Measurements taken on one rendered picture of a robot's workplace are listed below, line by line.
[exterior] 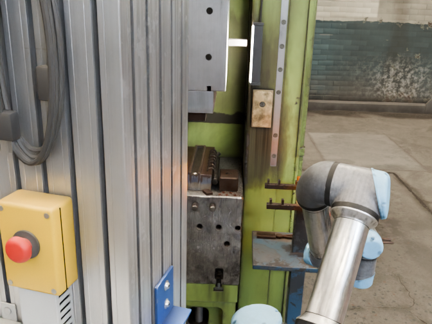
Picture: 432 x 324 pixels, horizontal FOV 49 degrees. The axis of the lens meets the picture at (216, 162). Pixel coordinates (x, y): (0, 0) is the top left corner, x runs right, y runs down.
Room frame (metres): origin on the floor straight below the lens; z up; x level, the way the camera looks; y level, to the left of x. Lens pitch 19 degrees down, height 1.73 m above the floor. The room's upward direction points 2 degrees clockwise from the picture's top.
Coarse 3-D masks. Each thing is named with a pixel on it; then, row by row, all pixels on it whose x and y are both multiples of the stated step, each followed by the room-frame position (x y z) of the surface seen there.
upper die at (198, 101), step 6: (210, 90) 1.98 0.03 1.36; (192, 96) 1.96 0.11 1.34; (198, 96) 1.96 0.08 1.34; (204, 96) 1.96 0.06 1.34; (210, 96) 1.96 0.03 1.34; (192, 102) 1.96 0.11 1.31; (198, 102) 1.96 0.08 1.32; (204, 102) 1.96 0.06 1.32; (210, 102) 1.96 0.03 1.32; (192, 108) 1.96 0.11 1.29; (198, 108) 1.96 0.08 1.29; (204, 108) 1.96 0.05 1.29; (210, 108) 1.96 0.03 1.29
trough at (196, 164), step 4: (200, 148) 2.36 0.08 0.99; (196, 152) 2.28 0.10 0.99; (200, 152) 2.29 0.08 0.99; (196, 156) 2.23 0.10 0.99; (200, 156) 2.23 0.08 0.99; (196, 160) 2.17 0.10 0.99; (200, 160) 2.17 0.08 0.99; (196, 164) 2.11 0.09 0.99; (192, 168) 2.04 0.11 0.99; (196, 168) 2.05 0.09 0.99; (192, 172) 1.99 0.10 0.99; (196, 172) 2.00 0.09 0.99
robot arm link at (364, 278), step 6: (360, 264) 1.25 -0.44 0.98; (366, 264) 1.24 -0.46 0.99; (372, 264) 1.25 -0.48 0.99; (360, 270) 1.25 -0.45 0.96; (366, 270) 1.24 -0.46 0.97; (372, 270) 1.25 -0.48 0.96; (360, 276) 1.24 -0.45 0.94; (366, 276) 1.24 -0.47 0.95; (372, 276) 1.25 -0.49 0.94; (360, 282) 1.24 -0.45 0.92; (366, 282) 1.24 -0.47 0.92; (372, 282) 1.26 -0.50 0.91; (360, 288) 1.25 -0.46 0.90; (366, 288) 1.25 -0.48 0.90
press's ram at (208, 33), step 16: (192, 0) 1.96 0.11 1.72; (208, 0) 1.96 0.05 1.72; (224, 0) 1.96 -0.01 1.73; (192, 16) 1.96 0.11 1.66; (208, 16) 1.96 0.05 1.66; (224, 16) 1.96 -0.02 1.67; (192, 32) 1.96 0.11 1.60; (208, 32) 1.96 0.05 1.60; (224, 32) 1.96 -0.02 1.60; (192, 48) 1.96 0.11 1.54; (208, 48) 1.96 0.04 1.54; (224, 48) 1.96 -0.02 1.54; (192, 64) 1.96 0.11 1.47; (208, 64) 1.96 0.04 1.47; (224, 64) 1.96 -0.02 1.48; (192, 80) 1.96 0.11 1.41; (208, 80) 1.96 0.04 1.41; (224, 80) 1.96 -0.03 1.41
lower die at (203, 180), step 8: (192, 152) 2.27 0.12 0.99; (208, 152) 2.28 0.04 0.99; (192, 160) 2.12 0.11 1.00; (200, 168) 2.01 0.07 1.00; (192, 176) 1.96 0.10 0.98; (200, 176) 1.96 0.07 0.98; (208, 176) 1.96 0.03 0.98; (192, 184) 1.96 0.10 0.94; (200, 184) 1.96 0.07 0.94; (208, 184) 1.96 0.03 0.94
